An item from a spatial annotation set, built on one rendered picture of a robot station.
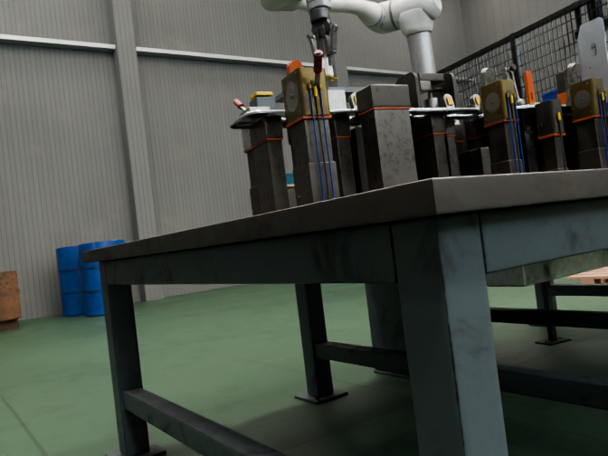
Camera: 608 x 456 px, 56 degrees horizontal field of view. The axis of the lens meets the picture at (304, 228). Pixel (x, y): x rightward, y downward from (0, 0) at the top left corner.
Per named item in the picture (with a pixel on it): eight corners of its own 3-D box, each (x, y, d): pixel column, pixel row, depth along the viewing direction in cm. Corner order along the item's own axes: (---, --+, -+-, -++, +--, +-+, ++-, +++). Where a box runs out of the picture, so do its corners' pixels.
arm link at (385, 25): (358, 4, 248) (386, -6, 241) (375, 14, 263) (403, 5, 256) (362, 33, 248) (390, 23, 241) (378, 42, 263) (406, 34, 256)
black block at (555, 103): (570, 192, 172) (557, 96, 173) (544, 195, 181) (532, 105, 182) (582, 191, 175) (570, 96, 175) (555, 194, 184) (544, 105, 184)
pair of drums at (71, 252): (112, 307, 840) (105, 242, 842) (139, 309, 738) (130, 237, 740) (58, 316, 798) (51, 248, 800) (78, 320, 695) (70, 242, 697)
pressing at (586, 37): (613, 106, 209) (601, 14, 209) (586, 114, 219) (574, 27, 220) (614, 106, 209) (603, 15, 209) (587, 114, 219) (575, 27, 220)
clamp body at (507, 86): (521, 197, 162) (506, 76, 162) (491, 202, 172) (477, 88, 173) (538, 195, 165) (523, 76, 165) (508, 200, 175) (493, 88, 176)
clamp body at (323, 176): (319, 217, 132) (300, 62, 132) (295, 223, 144) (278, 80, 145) (351, 214, 135) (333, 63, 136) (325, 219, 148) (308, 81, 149)
